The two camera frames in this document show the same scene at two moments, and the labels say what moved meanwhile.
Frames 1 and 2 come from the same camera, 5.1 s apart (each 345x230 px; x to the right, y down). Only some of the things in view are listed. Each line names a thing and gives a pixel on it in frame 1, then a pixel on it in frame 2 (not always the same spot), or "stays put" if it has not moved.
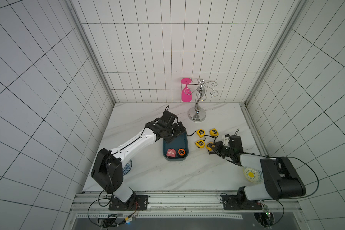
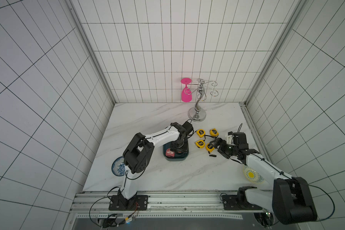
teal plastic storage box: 180,142 stays put
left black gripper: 178,131 -> 184,148
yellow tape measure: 208,147 stays put
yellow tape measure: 201,132 stays put
